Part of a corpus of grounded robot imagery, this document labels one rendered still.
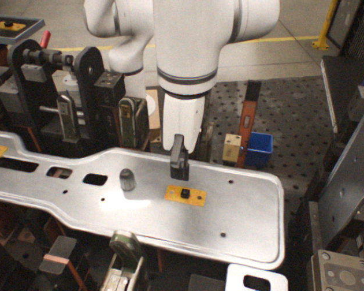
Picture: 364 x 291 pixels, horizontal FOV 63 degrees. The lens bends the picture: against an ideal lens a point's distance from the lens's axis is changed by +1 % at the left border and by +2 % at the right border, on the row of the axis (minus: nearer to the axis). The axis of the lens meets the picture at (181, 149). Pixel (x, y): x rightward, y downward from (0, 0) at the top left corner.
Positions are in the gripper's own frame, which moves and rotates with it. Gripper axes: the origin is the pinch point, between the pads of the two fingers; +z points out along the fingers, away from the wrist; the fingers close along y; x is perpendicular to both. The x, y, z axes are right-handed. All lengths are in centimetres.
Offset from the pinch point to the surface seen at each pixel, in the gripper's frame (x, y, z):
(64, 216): -22.2, 10.1, 12.3
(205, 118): 1.5, -13.5, 1.5
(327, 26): 86, -299, 88
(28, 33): -51, -32, -4
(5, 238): -52, 6, 41
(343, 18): 92, -280, 72
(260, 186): 15.3, -6.2, 12.0
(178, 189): -1.7, -1.0, 11.7
